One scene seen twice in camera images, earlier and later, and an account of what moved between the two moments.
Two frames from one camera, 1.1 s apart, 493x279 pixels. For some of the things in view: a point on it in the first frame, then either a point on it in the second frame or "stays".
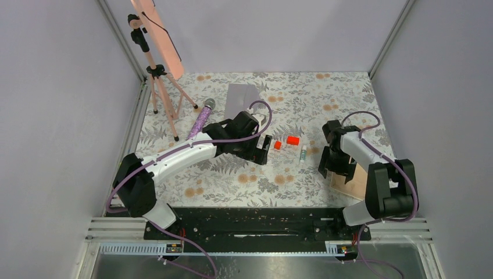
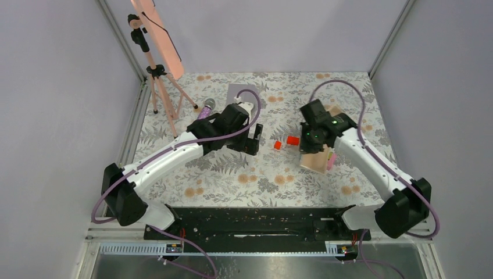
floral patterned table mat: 293,106 stays
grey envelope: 240,97 stays
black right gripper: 325,164 → 304,147
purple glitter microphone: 198,125 stays
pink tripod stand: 171,92 stays
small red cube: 277,145 stays
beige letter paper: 355,187 → 318,161
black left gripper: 256,155 → 249,146
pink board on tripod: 166,49 stays
